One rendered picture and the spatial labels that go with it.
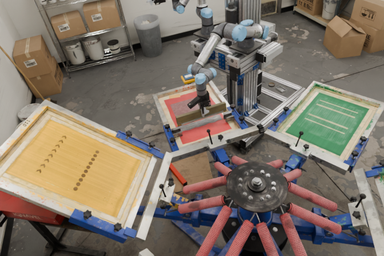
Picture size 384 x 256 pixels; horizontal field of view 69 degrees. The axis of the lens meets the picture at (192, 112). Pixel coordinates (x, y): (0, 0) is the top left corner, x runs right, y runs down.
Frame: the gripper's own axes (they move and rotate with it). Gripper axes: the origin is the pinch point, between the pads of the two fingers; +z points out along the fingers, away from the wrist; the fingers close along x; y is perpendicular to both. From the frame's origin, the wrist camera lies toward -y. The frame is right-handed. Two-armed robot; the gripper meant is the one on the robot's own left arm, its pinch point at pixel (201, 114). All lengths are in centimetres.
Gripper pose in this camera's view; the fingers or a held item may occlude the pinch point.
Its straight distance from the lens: 219.3
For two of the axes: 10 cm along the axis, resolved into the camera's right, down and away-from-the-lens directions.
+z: 1.1, 7.6, 6.5
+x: -3.1, -5.9, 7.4
